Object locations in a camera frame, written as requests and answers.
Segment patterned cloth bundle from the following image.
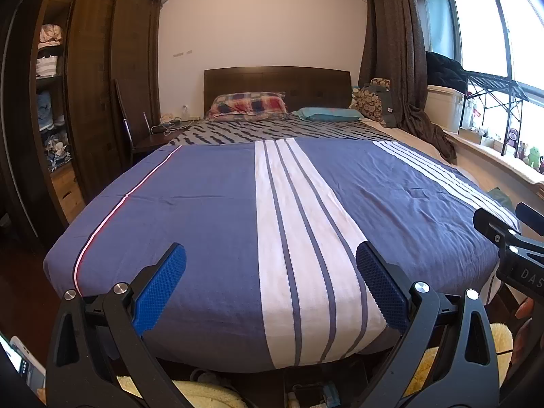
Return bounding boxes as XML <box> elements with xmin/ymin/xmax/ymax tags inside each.
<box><xmin>44</xmin><ymin>133</ymin><xmax>72</xmax><ymax>173</ymax></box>

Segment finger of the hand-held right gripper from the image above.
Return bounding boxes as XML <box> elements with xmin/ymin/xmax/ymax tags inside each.
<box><xmin>473</xmin><ymin>207</ymin><xmax>521</xmax><ymax>247</ymax></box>
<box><xmin>515</xmin><ymin>203</ymin><xmax>544</xmax><ymax>236</ymax></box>

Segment black drying rack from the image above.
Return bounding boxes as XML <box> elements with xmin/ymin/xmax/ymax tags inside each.
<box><xmin>461</xmin><ymin>70</ymin><xmax>544</xmax><ymax>157</ymax></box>

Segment plaid pillow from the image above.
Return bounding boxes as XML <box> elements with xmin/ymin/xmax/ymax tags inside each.
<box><xmin>206</xmin><ymin>91</ymin><xmax>290</xmax><ymax>120</ymax></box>

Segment dark wooden nightstand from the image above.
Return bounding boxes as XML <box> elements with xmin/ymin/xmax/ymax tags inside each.
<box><xmin>131</xmin><ymin>130</ymin><xmax>192</xmax><ymax>156</ymax></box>

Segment white smartphone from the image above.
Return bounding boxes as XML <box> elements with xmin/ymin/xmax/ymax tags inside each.
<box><xmin>0</xmin><ymin>334</ymin><xmax>47</xmax><ymax>405</ymax></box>

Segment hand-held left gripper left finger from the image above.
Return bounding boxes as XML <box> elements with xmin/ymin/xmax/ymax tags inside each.
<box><xmin>45</xmin><ymin>242</ymin><xmax>188</xmax><ymax>408</ymax></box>

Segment folded chair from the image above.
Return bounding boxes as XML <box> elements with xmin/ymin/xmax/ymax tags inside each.
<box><xmin>114</xmin><ymin>79</ymin><xmax>150</xmax><ymax>156</ymax></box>

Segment grey zebra patterned blanket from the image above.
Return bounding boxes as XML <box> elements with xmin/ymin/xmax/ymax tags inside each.
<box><xmin>164</xmin><ymin>118</ymin><xmax>396</xmax><ymax>147</ymax></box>

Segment white charging cables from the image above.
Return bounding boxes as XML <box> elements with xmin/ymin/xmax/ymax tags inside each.
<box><xmin>151</xmin><ymin>112</ymin><xmax>201</xmax><ymax>135</ymax></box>

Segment dark wooden headboard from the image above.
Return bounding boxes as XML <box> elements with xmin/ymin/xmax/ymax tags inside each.
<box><xmin>203</xmin><ymin>66</ymin><xmax>353</xmax><ymax>117</ymax></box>

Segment black jacket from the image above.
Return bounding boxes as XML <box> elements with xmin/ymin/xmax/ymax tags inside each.
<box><xmin>425</xmin><ymin>51</ymin><xmax>468</xmax><ymax>94</ymax></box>

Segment blue white striped blanket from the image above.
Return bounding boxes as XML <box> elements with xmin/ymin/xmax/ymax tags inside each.
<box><xmin>42</xmin><ymin>138</ymin><xmax>521</xmax><ymax>370</ymax></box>

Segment grey roller blind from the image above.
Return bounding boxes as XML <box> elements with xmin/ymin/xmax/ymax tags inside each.
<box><xmin>420</xmin><ymin>0</ymin><xmax>456</xmax><ymax>59</ymax></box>

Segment white storage box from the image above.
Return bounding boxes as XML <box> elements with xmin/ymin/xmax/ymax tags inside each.
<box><xmin>426</xmin><ymin>84</ymin><xmax>466</xmax><ymax>134</ymax></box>

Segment green frog plush toy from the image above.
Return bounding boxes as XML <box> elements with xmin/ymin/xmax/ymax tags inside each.
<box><xmin>524</xmin><ymin>146</ymin><xmax>543</xmax><ymax>170</ymax></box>

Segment green cloth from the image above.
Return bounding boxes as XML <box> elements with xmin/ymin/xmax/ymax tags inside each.
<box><xmin>487</xmin><ymin>186</ymin><xmax>518</xmax><ymax>214</ymax></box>

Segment teal pillow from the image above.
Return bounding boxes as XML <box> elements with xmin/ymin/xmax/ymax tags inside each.
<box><xmin>291</xmin><ymin>107</ymin><xmax>366</xmax><ymax>122</ymax></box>

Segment bear print bag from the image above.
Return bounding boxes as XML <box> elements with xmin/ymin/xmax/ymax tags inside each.
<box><xmin>352</xmin><ymin>78</ymin><xmax>398</xmax><ymax>129</ymax></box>

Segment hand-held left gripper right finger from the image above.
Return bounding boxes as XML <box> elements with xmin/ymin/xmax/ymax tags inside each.
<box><xmin>356</xmin><ymin>240</ymin><xmax>499</xmax><ymax>408</ymax></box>

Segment pink cloth bundle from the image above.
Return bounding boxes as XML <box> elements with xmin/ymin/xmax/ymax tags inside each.
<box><xmin>38</xmin><ymin>24</ymin><xmax>64</xmax><ymax>49</ymax></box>

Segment dark wooden wardrobe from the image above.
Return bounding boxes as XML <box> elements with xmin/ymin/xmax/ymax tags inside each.
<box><xmin>64</xmin><ymin>0</ymin><xmax>164</xmax><ymax>205</ymax></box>

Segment cardboard box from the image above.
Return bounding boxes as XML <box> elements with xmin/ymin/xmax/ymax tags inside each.
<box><xmin>458</xmin><ymin>126</ymin><xmax>503</xmax><ymax>150</ymax></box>

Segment brown curtain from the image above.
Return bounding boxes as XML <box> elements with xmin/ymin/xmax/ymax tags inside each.
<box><xmin>359</xmin><ymin>0</ymin><xmax>459</xmax><ymax>164</ymax></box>

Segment window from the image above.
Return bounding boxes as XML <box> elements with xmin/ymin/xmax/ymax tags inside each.
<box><xmin>450</xmin><ymin>0</ymin><xmax>544</xmax><ymax>109</ymax></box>

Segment white folded clothes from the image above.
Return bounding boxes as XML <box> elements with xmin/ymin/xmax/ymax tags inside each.
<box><xmin>36</xmin><ymin>54</ymin><xmax>65</xmax><ymax>79</ymax></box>

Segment person's right hand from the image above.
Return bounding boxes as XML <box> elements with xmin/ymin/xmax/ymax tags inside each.
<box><xmin>515</xmin><ymin>296</ymin><xmax>538</xmax><ymax>320</ymax></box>

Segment black storage tray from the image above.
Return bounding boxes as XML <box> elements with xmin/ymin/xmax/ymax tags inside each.
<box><xmin>284</xmin><ymin>380</ymin><xmax>343</xmax><ymax>408</ymax></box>

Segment blue folded clothes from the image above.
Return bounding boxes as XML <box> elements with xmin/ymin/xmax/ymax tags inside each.
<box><xmin>36</xmin><ymin>90</ymin><xmax>65</xmax><ymax>132</ymax></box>

